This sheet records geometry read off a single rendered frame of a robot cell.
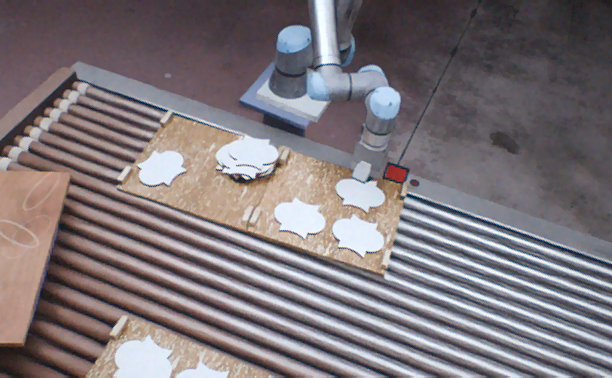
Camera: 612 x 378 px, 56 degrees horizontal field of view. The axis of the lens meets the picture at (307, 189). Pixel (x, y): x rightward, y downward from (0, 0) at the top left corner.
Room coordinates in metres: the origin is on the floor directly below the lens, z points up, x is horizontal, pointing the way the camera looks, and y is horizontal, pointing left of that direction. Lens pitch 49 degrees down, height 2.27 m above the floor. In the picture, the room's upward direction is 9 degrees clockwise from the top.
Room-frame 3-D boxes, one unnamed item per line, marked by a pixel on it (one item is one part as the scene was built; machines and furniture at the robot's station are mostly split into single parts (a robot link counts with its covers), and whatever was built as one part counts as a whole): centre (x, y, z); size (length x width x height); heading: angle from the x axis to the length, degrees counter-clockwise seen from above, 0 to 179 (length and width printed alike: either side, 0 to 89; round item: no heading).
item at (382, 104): (1.17, -0.16, 1.28); 0.09 x 0.08 x 0.11; 16
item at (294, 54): (1.68, 0.12, 1.06); 0.13 x 0.12 x 0.14; 106
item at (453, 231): (1.21, -0.08, 0.90); 1.95 x 0.05 x 0.05; 77
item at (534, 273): (1.16, -0.06, 0.90); 1.95 x 0.05 x 0.05; 77
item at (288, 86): (1.67, 0.13, 0.95); 0.15 x 0.15 x 0.10
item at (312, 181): (1.10, -0.08, 0.93); 0.41 x 0.35 x 0.02; 80
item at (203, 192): (1.17, 0.32, 0.93); 0.41 x 0.35 x 0.02; 79
